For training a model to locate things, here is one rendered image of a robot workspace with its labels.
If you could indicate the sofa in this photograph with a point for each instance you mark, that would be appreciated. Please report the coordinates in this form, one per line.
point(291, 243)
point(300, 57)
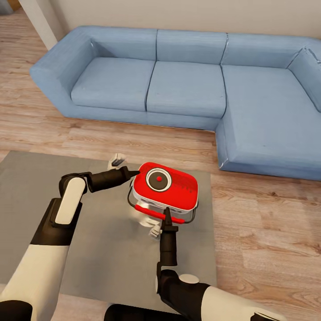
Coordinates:
point(259, 93)

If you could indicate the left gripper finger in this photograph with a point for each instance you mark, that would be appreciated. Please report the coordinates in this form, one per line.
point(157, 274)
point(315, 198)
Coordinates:
point(133, 173)

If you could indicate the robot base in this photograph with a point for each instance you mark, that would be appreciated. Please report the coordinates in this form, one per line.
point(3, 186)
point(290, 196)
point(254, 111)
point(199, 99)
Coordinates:
point(119, 312)

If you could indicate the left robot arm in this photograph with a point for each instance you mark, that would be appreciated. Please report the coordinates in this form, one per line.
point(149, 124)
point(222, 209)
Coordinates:
point(32, 292)

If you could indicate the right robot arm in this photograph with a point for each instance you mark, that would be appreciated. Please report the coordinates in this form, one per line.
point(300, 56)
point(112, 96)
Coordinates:
point(199, 301)

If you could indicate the radio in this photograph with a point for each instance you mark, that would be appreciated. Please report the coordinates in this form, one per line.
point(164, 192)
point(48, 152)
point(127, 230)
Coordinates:
point(162, 186)

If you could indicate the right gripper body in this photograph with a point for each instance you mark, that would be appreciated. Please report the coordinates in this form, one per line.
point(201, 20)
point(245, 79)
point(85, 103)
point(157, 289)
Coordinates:
point(168, 239)

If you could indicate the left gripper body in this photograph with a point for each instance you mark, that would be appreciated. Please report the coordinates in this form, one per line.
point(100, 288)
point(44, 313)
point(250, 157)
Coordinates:
point(116, 177)

